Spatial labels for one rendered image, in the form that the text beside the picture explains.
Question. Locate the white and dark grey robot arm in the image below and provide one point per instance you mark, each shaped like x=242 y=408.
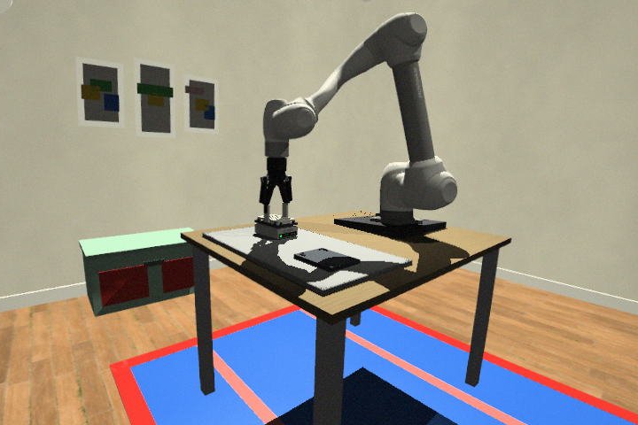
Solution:
x=427 y=185

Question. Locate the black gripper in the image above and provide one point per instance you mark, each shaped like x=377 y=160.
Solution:
x=269 y=182

